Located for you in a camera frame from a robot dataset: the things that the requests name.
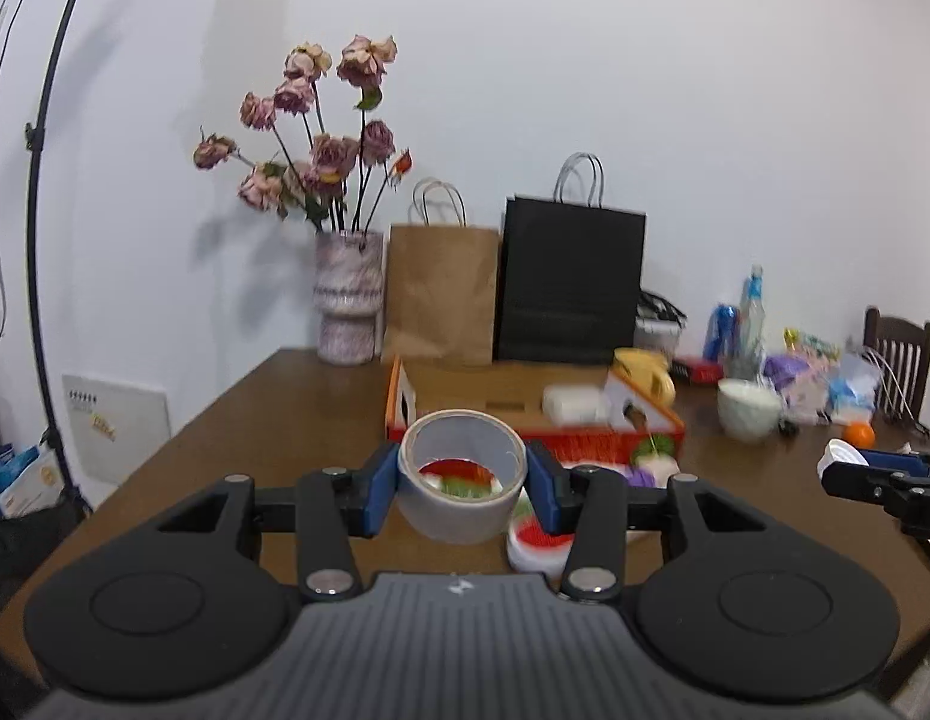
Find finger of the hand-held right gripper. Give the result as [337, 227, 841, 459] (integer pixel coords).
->
[821, 450, 925, 502]

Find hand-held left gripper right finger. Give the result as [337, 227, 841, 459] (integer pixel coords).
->
[525, 439, 767, 605]

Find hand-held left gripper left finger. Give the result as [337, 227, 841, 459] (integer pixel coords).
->
[154, 441, 401, 602]

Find white container with red lid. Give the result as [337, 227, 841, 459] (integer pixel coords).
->
[505, 501, 580, 572]

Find grey tape roll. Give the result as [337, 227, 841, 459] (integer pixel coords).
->
[396, 409, 527, 545]

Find orange-sided cardboard box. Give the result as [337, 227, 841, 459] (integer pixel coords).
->
[384, 356, 686, 466]

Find translucent white plastic box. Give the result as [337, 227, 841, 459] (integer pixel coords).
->
[541, 384, 613, 425]

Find purple package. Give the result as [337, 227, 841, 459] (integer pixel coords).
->
[763, 352, 811, 392]

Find dark wooden chair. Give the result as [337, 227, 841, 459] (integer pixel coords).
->
[862, 306, 930, 422]

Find colourful candy pack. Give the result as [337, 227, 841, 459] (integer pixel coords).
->
[783, 328, 842, 362]

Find yellow mug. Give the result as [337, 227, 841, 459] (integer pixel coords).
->
[613, 349, 677, 403]

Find clear bottle with blue cap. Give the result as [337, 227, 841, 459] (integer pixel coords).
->
[734, 265, 767, 380]

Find red flat box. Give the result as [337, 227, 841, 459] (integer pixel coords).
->
[671, 356, 725, 384]

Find pink mottled vase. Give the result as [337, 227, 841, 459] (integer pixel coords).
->
[315, 230, 385, 366]

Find blue can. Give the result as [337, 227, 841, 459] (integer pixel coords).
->
[703, 304, 740, 363]

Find clear container with black lid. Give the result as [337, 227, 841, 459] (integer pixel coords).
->
[635, 289, 688, 358]

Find brown paper bag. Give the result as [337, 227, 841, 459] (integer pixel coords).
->
[382, 178, 504, 368]

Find black paper bag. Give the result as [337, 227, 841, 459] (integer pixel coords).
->
[494, 152, 647, 365]

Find dried pink roses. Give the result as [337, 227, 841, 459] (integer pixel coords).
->
[193, 34, 414, 236]

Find blue and white boxes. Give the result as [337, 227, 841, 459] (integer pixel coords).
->
[0, 441, 62, 520]

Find black light stand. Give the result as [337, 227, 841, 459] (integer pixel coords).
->
[13, 0, 97, 520]

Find white cables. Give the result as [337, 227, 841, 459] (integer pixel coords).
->
[857, 347, 912, 422]

